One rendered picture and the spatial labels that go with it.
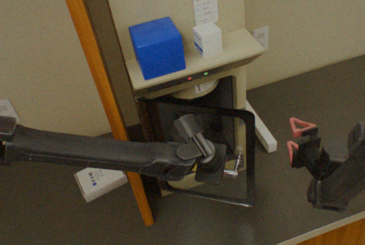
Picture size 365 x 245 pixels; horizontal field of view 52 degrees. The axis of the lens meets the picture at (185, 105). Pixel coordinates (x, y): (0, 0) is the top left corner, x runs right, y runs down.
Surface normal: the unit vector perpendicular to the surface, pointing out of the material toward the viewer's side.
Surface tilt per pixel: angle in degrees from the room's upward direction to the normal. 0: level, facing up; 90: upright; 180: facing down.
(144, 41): 0
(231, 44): 0
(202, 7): 90
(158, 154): 29
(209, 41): 90
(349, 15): 90
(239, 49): 0
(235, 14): 90
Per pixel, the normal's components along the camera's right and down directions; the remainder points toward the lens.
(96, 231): -0.12, -0.75
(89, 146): 0.35, -0.60
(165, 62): 0.30, 0.60
